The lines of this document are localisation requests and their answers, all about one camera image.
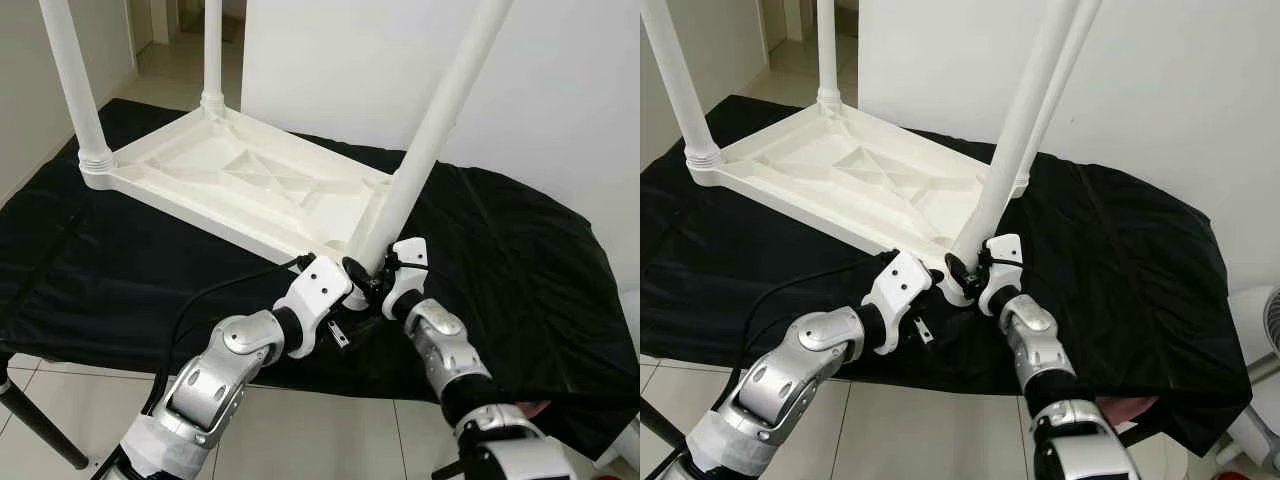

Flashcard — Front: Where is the white plastic table top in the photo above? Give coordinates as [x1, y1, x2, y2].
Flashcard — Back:
[80, 105, 411, 311]
[685, 100, 1031, 306]

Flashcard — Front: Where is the black tablecloth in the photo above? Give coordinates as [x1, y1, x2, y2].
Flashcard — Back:
[640, 93, 1251, 456]
[0, 97, 641, 461]

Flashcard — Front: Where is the black stand leg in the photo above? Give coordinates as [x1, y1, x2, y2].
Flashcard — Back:
[0, 355, 91, 471]
[640, 395, 691, 451]

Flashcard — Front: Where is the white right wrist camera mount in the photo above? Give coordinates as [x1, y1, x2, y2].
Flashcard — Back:
[978, 233, 1026, 316]
[383, 237, 433, 321]

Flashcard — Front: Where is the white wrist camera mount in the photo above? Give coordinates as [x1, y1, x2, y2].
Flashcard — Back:
[383, 237, 433, 321]
[978, 233, 1026, 316]
[862, 250, 933, 356]
[272, 255, 353, 359]

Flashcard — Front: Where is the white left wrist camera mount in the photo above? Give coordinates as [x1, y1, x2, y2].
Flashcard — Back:
[272, 255, 353, 359]
[862, 250, 933, 356]

